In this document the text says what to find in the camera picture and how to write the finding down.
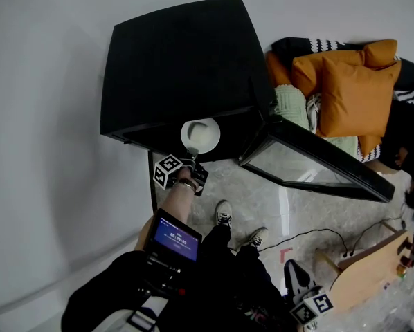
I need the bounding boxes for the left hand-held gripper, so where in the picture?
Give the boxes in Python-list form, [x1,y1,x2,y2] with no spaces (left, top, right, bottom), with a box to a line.
[152,146,210,198]

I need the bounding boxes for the person's left beige shoe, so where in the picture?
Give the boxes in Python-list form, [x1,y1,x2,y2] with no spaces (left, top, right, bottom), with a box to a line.
[215,199,234,228]

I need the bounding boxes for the light wooden table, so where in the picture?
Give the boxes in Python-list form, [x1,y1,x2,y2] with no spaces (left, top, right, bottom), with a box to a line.
[314,228,414,316]

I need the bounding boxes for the pale green knit blanket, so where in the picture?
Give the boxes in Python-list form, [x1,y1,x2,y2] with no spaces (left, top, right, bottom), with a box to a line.
[273,84,361,156]

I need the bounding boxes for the orange cushions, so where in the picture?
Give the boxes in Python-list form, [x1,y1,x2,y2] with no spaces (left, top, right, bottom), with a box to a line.
[271,37,414,164]

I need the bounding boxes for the person's left forearm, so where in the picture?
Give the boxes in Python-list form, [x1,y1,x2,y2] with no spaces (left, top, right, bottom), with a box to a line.
[134,182,197,252]

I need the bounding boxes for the person's beige shoe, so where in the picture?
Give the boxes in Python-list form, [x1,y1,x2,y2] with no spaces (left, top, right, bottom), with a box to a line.
[249,226,270,248]
[215,199,234,228]

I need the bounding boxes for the black cable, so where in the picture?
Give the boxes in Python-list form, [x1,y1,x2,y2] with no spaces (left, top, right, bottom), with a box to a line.
[350,216,407,256]
[258,228,350,259]

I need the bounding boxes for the small black monitor screen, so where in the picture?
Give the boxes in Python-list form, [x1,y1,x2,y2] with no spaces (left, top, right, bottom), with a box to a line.
[147,208,204,264]

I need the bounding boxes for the silver bracelet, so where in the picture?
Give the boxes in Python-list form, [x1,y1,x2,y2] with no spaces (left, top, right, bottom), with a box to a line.
[172,178,199,196]

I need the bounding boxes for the person's left hand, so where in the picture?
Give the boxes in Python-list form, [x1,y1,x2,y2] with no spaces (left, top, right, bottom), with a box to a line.
[175,167,197,185]

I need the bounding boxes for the black cabinet with glass door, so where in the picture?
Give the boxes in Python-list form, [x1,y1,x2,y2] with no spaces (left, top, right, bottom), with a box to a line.
[99,0,397,204]

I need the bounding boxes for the person's black shirt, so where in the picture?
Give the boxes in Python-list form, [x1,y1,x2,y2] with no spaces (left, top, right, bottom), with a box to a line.
[61,249,298,332]

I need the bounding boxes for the glass door with black frame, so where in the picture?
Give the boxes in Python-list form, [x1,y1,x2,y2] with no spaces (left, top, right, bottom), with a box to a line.
[237,113,397,204]

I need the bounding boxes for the person's black trousers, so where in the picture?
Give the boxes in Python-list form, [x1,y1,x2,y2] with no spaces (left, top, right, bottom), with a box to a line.
[199,223,281,291]

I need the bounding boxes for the black baseboard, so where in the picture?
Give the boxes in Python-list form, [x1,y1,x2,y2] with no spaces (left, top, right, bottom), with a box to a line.
[147,150,159,216]

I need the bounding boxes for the white round plate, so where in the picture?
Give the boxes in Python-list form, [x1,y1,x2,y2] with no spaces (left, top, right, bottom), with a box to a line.
[179,117,222,156]

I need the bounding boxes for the grey chest harness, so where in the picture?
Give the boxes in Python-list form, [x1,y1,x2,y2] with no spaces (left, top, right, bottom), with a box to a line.
[99,293,170,332]

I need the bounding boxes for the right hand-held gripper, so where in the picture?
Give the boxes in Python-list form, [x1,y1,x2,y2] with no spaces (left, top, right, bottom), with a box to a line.
[283,259,335,332]

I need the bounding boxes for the person's right beige shoe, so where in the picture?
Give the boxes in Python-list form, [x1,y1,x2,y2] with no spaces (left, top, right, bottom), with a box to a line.
[249,226,270,248]

